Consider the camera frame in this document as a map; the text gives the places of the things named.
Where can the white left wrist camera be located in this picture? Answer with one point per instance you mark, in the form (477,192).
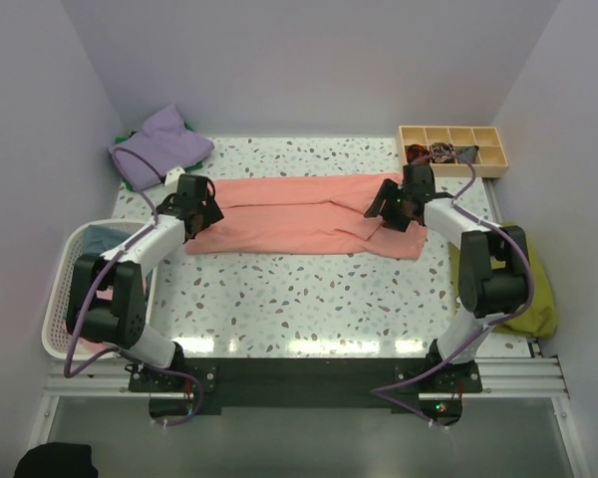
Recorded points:
(173,176)

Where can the folded lilac t-shirt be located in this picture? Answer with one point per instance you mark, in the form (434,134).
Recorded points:
(168,117)

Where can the black object bottom left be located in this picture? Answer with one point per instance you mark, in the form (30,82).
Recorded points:
(57,459)

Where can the white laundry basket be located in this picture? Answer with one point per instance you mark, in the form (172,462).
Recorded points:
(55,338)

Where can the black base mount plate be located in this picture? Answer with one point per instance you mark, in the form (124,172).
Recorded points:
(207,386)

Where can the light pink t-shirt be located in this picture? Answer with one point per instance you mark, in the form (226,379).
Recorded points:
(105,295)

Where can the grey blue t-shirt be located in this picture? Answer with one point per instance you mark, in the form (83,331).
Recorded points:
(100,239)

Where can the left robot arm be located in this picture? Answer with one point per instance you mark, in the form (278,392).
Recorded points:
(107,311)

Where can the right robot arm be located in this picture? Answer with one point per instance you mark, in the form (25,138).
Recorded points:
(460,342)

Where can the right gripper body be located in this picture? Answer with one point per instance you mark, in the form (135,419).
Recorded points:
(394,211)

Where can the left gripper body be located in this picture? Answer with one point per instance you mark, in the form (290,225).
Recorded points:
(210,213)

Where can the olive green t-shirt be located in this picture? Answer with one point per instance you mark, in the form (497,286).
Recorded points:
(533,309)

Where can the wooden compartment tray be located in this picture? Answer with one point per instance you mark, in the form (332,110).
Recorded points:
(491,162)

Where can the red black rolled sock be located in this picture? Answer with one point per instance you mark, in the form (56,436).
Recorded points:
(415,152)

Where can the grey rolled sock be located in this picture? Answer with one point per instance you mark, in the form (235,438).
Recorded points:
(467,154)

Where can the folded green t-shirt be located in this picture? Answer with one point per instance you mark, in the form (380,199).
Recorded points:
(144,158)

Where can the salmon pink t-shirt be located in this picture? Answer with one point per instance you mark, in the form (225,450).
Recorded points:
(317,215)

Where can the brown patterned rolled sock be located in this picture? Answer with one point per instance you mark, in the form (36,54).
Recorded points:
(442,153)

